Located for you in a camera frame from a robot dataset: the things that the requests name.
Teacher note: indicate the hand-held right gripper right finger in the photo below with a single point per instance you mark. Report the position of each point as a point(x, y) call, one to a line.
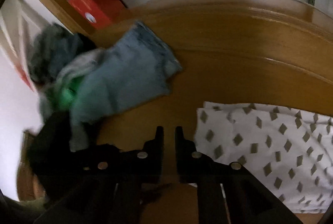
point(180, 159)

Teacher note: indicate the grey-green garment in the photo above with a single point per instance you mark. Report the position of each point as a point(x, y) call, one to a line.
point(49, 52)

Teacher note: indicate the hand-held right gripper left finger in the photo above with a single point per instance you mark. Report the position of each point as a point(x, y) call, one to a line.
point(158, 159)

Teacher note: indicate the light blue jeans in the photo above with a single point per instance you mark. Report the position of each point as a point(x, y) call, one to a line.
point(122, 75)

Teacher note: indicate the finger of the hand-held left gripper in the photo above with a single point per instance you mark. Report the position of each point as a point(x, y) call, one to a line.
point(98, 152)

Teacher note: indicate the red box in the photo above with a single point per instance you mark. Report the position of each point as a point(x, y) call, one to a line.
point(91, 2)

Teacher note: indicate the white diamond-print pants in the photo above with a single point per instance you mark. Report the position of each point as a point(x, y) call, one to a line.
point(260, 140)

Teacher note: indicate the pink white curtain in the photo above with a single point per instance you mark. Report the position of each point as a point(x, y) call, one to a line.
point(23, 75)

